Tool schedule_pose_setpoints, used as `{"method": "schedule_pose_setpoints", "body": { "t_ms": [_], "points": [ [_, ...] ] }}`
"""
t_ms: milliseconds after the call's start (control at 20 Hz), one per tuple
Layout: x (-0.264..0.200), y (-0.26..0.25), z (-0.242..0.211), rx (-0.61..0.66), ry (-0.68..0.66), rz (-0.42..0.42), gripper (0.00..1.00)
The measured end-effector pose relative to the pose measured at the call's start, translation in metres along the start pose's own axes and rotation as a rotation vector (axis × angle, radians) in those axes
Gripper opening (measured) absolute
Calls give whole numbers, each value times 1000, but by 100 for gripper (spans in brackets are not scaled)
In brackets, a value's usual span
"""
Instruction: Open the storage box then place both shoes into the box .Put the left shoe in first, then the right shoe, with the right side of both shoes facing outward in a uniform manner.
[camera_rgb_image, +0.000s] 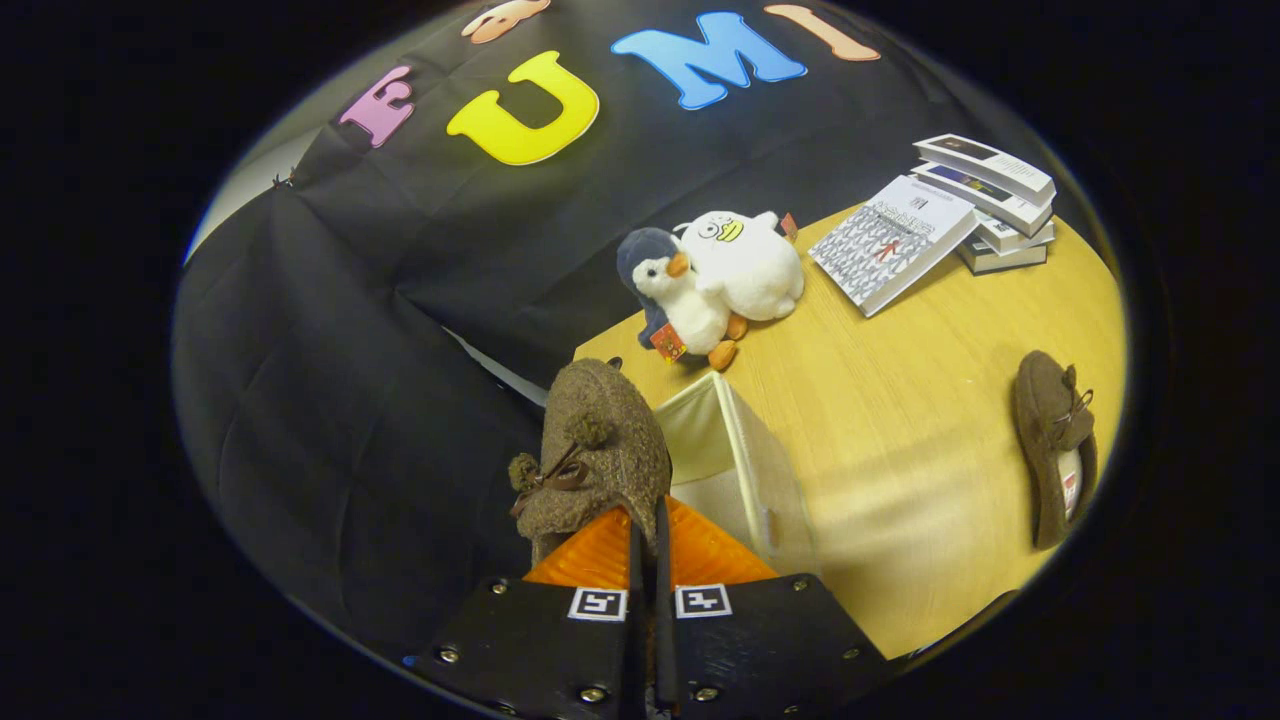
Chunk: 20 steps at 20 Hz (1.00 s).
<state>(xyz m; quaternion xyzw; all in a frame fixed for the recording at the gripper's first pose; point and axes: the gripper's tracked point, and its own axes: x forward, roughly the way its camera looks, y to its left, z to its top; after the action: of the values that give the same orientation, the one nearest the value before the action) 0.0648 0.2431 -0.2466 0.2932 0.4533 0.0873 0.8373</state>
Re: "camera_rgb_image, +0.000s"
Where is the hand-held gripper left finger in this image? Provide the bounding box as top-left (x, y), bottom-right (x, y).
top-left (415, 507), bottom-right (647, 720)

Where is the dark grey book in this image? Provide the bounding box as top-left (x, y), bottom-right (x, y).
top-left (957, 237), bottom-right (1049, 275)

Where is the beige fabric storage box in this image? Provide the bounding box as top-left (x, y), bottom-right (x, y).
top-left (654, 371), bottom-right (822, 578)

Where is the grey patterned cover book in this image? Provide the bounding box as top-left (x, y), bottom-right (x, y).
top-left (807, 175), bottom-right (980, 319)

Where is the white book blue photo cover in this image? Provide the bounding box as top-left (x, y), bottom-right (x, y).
top-left (911, 162), bottom-right (1052, 239)

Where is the white duck plush toy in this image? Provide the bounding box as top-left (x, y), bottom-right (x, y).
top-left (674, 210), bottom-right (807, 324)

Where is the black backdrop cloth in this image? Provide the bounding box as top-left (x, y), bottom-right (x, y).
top-left (172, 0), bottom-right (1036, 651)

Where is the plain white book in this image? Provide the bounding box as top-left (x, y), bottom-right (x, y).
top-left (974, 214), bottom-right (1057, 254)

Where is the grey white penguin plush toy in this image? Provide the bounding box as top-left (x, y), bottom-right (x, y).
top-left (615, 227), bottom-right (750, 373)

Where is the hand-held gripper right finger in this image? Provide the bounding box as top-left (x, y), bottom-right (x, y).
top-left (654, 497), bottom-right (891, 720)

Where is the brown fuzzy shoe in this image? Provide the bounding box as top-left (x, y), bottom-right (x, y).
top-left (1009, 349), bottom-right (1100, 552)
top-left (507, 358), bottom-right (674, 567)

